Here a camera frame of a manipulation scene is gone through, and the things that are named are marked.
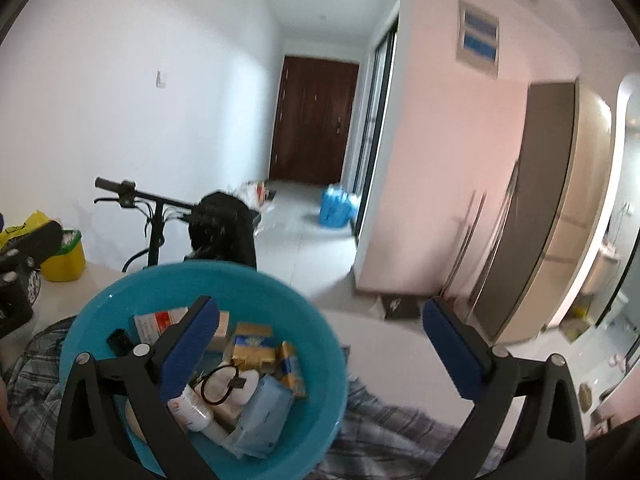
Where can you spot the black bag on scooter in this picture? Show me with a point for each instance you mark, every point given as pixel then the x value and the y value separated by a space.
pixel 221 228

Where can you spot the wall electrical panel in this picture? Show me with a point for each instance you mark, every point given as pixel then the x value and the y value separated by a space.
pixel 478 39

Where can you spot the gold box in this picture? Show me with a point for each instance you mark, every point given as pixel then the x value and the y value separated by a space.
pixel 252 347

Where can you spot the peach square box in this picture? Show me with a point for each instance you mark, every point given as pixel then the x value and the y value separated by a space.
pixel 220 338

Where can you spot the dark brown door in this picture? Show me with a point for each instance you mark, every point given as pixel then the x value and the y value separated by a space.
pixel 311 127

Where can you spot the white red medicine box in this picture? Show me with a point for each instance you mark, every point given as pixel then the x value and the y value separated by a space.
pixel 151 326

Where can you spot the white plastic bag on floor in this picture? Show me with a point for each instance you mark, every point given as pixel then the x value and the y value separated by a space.
pixel 256 195

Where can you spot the blue water bottle pack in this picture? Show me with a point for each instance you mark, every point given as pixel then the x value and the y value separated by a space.
pixel 337 207

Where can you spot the light blue tissue pack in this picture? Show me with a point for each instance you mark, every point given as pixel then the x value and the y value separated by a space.
pixel 262 420

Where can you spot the black small case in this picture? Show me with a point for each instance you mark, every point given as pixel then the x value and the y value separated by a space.
pixel 119 343

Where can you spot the white small bottle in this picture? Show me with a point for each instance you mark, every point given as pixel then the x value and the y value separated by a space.
pixel 190 410

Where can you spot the yellow container green lid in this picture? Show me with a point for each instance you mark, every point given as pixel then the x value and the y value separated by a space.
pixel 69 263

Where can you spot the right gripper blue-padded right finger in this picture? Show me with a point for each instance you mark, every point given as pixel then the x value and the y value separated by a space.
pixel 525 421

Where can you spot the blue plastic basin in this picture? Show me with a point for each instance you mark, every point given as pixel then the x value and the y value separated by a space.
pixel 248 296

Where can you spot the beige refrigerator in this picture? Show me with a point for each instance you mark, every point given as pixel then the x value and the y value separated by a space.
pixel 563 170

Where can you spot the blue plaid tablecloth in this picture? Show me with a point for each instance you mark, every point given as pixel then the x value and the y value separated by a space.
pixel 375 441

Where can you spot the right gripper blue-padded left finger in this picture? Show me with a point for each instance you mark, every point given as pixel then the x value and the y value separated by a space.
pixel 91 441

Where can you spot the white pink cotton pad pack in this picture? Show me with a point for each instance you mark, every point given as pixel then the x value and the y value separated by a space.
pixel 226 390

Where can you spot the yellow plastic bag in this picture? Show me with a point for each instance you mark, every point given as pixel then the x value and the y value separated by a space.
pixel 34 221

